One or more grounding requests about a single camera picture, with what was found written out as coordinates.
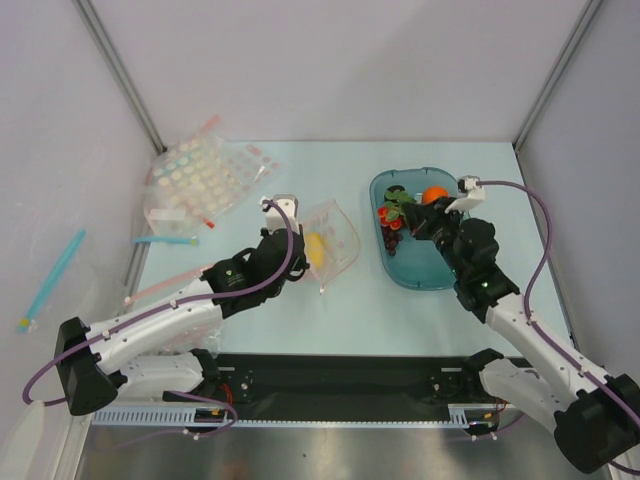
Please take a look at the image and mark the left aluminium frame post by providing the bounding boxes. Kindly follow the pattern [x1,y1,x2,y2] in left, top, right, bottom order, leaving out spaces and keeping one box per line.
[71,0,166,155]

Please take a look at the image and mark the teal transparent plastic tray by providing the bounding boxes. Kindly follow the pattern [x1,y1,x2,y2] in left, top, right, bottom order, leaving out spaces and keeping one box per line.
[369,167,458,291]

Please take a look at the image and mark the yellow mango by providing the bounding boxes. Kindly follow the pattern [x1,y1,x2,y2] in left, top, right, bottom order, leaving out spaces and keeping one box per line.
[305,232,326,269]

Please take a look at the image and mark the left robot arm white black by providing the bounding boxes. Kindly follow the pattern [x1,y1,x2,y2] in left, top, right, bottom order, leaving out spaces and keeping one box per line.
[55,226,309,416]

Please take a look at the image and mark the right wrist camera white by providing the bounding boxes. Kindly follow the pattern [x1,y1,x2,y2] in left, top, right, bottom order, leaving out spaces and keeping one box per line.
[445,175,486,213]

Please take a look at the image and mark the orange fruit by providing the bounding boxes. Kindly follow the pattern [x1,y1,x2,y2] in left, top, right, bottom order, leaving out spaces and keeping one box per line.
[421,186,449,205]

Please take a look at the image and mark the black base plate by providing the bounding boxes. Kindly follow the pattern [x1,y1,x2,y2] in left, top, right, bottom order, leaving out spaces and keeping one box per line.
[188,354,504,423]

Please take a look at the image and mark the zip bag pastel dots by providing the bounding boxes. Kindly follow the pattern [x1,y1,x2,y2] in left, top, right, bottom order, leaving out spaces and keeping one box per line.
[142,115,237,236]

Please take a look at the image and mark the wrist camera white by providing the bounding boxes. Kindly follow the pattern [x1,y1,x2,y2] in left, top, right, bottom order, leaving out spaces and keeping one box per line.
[259,194,300,234]
[445,175,486,213]

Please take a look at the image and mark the right aluminium frame post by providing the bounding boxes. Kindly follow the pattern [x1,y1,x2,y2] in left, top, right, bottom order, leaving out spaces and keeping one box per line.
[512,0,606,155]

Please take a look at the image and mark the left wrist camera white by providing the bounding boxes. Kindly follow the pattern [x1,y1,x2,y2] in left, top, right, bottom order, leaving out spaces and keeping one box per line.
[259,194,300,234]

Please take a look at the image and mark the white slotted cable duct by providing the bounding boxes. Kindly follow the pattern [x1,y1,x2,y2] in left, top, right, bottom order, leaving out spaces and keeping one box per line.
[92,403,501,429]

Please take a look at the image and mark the red cherries with green leaves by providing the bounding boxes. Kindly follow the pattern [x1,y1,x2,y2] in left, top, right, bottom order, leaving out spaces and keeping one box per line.
[377,190,416,230]

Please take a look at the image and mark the clear zip bag red dots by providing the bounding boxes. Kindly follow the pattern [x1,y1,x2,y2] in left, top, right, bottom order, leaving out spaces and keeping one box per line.
[301,199,361,294]

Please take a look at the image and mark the zip bag red dots back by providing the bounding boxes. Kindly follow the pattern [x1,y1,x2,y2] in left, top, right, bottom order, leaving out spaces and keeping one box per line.
[217,142,288,201]

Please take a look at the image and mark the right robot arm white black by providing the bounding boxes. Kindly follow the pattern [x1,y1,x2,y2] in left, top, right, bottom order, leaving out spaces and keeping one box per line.
[403,198,639,473]

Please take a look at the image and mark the zip bag blue zipper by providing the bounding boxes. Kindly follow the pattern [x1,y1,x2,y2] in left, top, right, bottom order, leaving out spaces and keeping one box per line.
[130,220,201,247]

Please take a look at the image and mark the purple grape bunch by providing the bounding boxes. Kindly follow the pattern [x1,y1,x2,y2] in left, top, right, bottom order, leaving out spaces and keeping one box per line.
[382,227,403,256]

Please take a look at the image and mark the aluminium frame post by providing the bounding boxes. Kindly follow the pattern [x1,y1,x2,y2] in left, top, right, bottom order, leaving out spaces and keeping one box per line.
[71,0,166,155]
[512,0,606,155]

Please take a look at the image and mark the clear bag teal zipper wall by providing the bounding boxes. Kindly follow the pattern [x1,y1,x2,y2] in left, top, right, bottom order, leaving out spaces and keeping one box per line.
[15,221,100,347]

